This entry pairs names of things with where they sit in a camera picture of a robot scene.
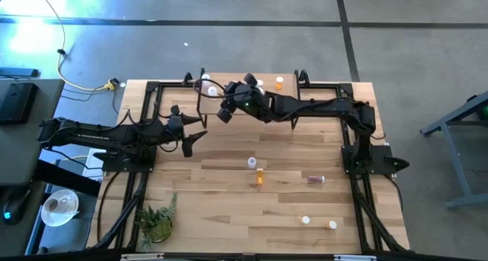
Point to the white glass bowl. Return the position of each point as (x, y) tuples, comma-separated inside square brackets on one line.
[(60, 207)]

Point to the black computer mouse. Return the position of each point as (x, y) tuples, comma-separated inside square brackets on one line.
[(13, 205)]

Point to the clear plastic jar white lid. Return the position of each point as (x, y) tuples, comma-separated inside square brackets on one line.
[(206, 77), (251, 162), (212, 91)]

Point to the black flat device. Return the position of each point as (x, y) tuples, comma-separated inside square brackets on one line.
[(19, 72)]

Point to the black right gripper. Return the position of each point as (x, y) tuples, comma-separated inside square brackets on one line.
[(248, 100)]

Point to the black mini computer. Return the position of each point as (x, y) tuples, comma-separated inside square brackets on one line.
[(15, 102)]

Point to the silver metal bracket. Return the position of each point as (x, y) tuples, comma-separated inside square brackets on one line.
[(354, 257), (142, 256)]

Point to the orange pill bottle white cap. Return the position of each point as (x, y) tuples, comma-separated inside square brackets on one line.
[(332, 224), (259, 176), (279, 81)]

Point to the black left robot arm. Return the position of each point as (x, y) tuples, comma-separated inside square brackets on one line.
[(95, 135)]

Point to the grey side desk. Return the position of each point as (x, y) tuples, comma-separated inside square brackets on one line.
[(30, 150)]

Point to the black box green light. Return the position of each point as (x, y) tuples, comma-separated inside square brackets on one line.
[(484, 112)]

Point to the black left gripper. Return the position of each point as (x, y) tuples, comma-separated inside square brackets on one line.
[(174, 129)]

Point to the green potted succulent plant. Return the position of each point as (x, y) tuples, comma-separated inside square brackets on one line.
[(156, 223)]

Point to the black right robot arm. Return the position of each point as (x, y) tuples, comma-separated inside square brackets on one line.
[(324, 106)]

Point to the white paper box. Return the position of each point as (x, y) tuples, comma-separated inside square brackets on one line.
[(93, 163)]

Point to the black metal rig frame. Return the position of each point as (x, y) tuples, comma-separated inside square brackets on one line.
[(324, 86)]

